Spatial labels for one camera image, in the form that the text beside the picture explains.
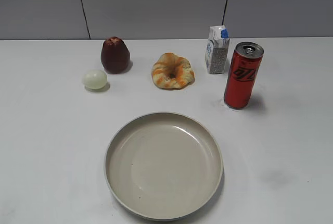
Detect red cola can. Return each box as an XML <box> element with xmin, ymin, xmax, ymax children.
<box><xmin>224</xmin><ymin>42</ymin><xmax>264</xmax><ymax>109</ymax></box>

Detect beige round plate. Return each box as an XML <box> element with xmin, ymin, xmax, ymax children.
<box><xmin>104</xmin><ymin>112</ymin><xmax>224</xmax><ymax>221</ymax></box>

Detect orange striped bagel bread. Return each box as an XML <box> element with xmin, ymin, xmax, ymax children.
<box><xmin>151</xmin><ymin>53</ymin><xmax>195</xmax><ymax>90</ymax></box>

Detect dark red wax apple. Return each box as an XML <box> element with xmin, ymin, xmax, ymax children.
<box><xmin>101</xmin><ymin>36</ymin><xmax>130</xmax><ymax>73</ymax></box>

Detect white blue milk carton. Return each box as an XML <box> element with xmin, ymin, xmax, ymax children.
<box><xmin>205</xmin><ymin>26</ymin><xmax>230</xmax><ymax>74</ymax></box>

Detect white peeled egg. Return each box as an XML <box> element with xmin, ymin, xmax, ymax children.
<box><xmin>82</xmin><ymin>70</ymin><xmax>107</xmax><ymax>90</ymax></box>

